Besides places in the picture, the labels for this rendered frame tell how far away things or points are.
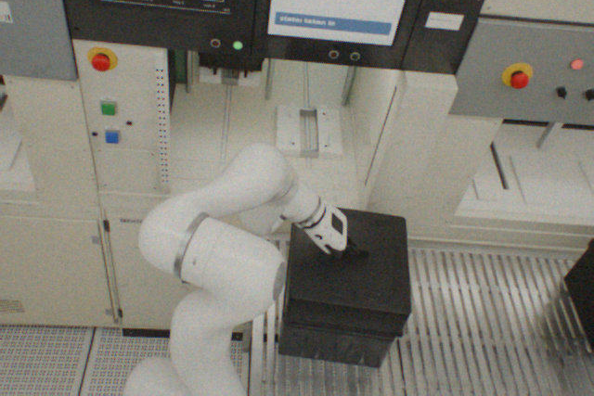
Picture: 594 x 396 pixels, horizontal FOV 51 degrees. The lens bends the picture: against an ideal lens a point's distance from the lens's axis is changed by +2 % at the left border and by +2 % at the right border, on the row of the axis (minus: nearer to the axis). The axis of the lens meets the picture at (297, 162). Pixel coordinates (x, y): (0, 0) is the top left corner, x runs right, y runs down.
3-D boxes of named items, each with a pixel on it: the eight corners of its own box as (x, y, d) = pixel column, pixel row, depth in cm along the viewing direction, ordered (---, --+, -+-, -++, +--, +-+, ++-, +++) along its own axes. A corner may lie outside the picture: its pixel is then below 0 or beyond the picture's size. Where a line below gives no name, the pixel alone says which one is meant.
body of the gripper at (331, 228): (321, 223, 135) (350, 249, 141) (323, 188, 142) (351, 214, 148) (294, 235, 138) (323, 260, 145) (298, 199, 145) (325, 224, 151)
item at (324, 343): (286, 264, 181) (293, 230, 169) (380, 277, 182) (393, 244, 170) (277, 354, 162) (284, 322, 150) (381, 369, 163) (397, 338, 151)
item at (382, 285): (281, 321, 147) (288, 292, 138) (291, 222, 168) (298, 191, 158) (403, 338, 149) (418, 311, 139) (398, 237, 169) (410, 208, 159)
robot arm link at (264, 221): (242, 241, 108) (269, 245, 138) (303, 173, 109) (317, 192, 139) (206, 207, 110) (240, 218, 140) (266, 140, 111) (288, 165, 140)
